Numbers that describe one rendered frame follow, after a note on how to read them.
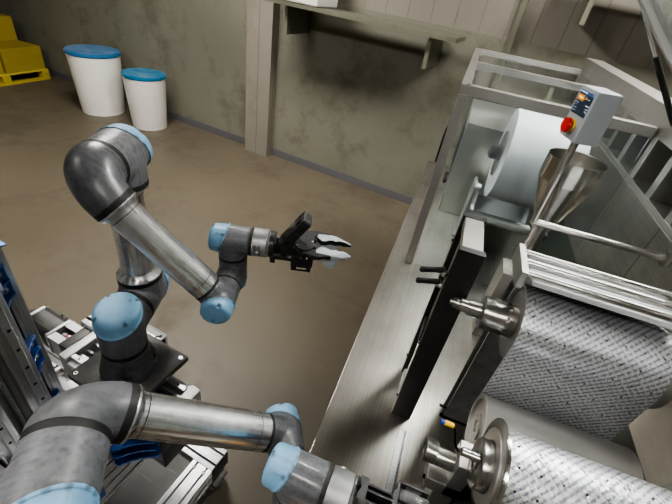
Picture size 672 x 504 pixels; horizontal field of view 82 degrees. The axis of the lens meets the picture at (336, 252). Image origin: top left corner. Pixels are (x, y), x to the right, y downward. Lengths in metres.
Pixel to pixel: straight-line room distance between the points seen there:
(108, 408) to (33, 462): 0.11
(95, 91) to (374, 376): 4.97
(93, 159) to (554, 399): 0.99
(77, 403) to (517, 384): 0.73
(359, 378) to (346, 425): 0.15
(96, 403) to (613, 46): 3.58
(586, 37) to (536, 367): 3.09
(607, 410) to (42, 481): 0.86
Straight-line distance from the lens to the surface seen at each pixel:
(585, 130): 0.93
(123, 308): 1.13
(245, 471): 1.99
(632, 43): 3.67
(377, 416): 1.10
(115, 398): 0.74
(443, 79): 3.75
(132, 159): 0.98
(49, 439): 0.69
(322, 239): 1.02
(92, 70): 5.52
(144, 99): 5.10
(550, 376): 0.80
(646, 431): 1.04
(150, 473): 1.80
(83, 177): 0.91
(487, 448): 0.67
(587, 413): 0.88
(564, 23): 3.64
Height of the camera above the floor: 1.81
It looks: 35 degrees down
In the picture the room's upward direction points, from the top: 11 degrees clockwise
